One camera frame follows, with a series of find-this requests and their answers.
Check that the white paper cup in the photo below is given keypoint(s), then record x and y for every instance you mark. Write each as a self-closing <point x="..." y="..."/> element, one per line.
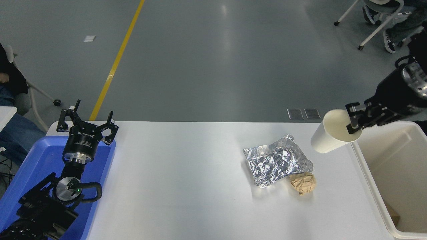
<point x="328" y="133"/>

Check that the grey metal floor plate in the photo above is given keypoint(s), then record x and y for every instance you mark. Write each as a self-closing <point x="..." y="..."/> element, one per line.
<point x="312" y="113"/>
<point x="295" y="114"/>

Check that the black object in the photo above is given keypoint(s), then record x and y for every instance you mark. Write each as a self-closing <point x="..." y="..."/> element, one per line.
<point x="423" y="127"/>

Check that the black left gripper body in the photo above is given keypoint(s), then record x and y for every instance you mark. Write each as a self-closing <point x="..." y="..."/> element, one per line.
<point x="81" y="141"/>

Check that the large pale bin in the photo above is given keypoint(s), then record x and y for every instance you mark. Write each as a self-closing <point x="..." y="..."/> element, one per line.
<point x="393" y="166"/>

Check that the white wheeled chair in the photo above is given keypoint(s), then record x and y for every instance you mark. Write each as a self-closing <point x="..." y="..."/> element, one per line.
<point x="380" y="27"/>

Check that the white paper scrap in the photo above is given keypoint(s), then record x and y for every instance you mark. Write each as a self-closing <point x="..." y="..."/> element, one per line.
<point x="89" y="38"/>

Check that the crumpled tan paper ball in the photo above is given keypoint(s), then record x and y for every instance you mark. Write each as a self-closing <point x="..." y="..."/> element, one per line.
<point x="303" y="184"/>

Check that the crumpled silver foil tray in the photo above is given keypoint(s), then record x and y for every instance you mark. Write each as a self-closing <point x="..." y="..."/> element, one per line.
<point x="273" y="161"/>

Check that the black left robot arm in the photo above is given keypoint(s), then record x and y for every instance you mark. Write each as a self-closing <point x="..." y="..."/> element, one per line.
<point x="40" y="213"/>

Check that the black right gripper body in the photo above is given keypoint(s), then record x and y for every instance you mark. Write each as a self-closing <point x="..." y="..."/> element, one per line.
<point x="395" y="96"/>

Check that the white chair with grey seat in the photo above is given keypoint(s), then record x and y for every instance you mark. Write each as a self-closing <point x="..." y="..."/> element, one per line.
<point x="23" y="103"/>

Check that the person in blue trousers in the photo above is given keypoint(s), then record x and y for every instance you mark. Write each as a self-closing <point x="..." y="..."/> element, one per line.
<point x="16" y="133"/>

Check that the person with dark shoes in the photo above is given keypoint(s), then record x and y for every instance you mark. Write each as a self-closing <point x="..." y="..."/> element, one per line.
<point x="400" y="31"/>

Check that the person's hand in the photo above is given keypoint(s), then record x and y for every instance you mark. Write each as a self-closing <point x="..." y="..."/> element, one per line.
<point x="3" y="78"/>

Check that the small white table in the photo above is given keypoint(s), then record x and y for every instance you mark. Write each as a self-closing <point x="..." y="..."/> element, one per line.
<point x="6" y="115"/>

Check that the blue plastic tray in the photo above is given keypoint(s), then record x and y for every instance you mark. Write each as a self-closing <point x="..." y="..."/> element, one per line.
<point x="40" y="160"/>

